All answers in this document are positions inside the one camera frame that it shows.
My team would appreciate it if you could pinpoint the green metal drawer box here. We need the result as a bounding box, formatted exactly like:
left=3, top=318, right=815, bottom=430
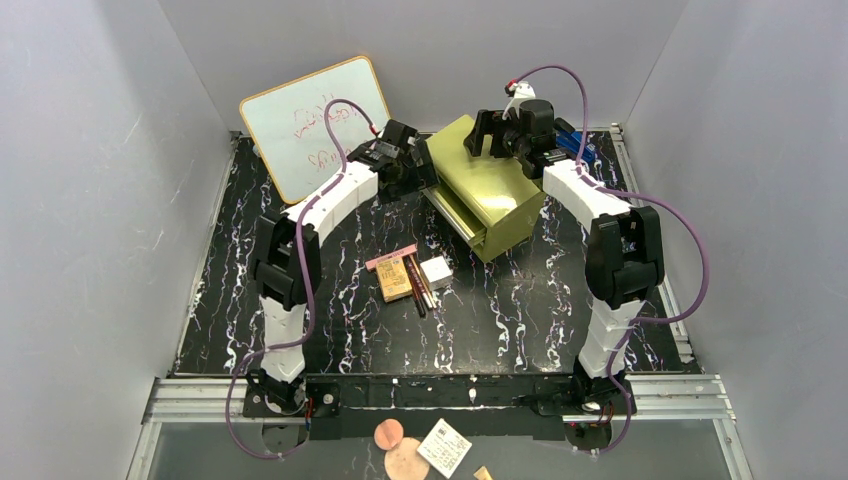
left=424, top=115, right=546, bottom=262

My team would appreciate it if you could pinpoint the orange makeup box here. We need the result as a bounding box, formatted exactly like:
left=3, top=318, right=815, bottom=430
left=375, top=257, right=413, bottom=303

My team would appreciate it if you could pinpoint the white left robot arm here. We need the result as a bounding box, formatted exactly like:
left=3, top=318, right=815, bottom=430
left=239, top=120, right=438, bottom=415

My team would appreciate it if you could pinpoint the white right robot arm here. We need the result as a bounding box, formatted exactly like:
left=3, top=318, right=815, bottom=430
left=463, top=99, right=665, bottom=414

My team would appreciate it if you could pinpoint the dark red makeup pencil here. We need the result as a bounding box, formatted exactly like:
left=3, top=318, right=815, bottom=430
left=402, top=255, right=428, bottom=318

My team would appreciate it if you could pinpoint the pink flat makeup box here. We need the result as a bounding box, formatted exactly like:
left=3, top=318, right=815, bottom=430
left=365, top=244, right=418, bottom=271

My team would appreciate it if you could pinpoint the blue object behind box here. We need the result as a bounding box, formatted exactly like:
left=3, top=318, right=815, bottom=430
left=556, top=130, right=582, bottom=159

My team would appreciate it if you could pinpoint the small white box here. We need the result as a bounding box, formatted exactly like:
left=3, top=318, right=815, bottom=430
left=420, top=256, right=453, bottom=290

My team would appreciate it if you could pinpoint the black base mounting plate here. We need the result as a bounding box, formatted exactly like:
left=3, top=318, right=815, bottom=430
left=238, top=370, right=637, bottom=441

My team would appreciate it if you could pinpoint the small pink round pad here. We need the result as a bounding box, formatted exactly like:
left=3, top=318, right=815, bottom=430
left=373, top=418, right=404, bottom=451

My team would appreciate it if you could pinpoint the white printed paper card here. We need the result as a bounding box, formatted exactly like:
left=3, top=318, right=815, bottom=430
left=416, top=418, right=472, bottom=479

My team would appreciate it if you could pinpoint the large pink round pad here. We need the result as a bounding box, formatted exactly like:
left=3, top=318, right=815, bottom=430
left=384, top=438, right=430, bottom=480

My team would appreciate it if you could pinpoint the small tan wood piece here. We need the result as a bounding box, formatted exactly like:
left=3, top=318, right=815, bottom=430
left=474, top=466, right=493, bottom=480

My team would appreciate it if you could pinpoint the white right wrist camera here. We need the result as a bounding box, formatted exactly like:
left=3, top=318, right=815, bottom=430
left=502, top=79, right=536, bottom=120

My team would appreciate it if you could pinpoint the whiteboard with orange frame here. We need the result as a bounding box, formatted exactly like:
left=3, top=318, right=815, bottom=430
left=239, top=56, right=390, bottom=204

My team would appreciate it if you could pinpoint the aluminium right side rail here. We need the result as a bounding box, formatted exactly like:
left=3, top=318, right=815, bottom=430
left=610, top=123, right=696, bottom=368

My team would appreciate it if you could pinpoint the aluminium frame rail front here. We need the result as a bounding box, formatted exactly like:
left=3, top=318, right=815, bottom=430
left=142, top=374, right=736, bottom=423

